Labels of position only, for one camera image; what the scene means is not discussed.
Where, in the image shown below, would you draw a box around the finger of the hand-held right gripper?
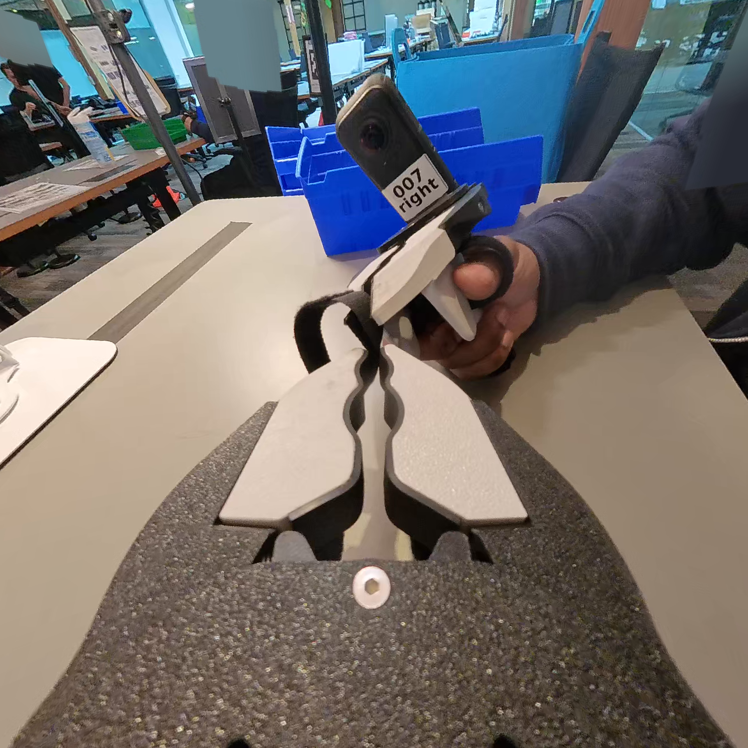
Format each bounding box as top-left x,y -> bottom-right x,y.
419,281 -> 480,343
349,226 -> 459,330

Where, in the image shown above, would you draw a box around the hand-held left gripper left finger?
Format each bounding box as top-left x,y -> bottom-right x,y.
220,349 -> 365,529

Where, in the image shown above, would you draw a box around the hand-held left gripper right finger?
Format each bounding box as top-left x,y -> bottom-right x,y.
380,345 -> 529,529

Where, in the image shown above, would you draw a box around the black velcro strap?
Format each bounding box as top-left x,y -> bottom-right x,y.
293,295 -> 389,377

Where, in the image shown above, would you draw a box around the person's right hand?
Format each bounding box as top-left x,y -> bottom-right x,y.
419,238 -> 542,379

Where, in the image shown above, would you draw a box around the blue plastic bins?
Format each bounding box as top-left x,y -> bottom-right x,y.
395,33 -> 576,182

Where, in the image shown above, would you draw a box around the black table mat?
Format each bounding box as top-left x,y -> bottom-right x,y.
92,221 -> 253,344

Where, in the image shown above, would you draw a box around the black office chair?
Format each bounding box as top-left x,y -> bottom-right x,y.
559,33 -> 665,182

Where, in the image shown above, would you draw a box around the green plastic bin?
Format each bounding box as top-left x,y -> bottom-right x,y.
122,117 -> 190,150

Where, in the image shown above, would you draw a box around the clear plastic water bottle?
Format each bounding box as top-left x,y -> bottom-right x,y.
68,108 -> 114,166

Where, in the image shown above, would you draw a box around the wooden work table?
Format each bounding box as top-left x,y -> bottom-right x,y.
0,138 -> 209,305

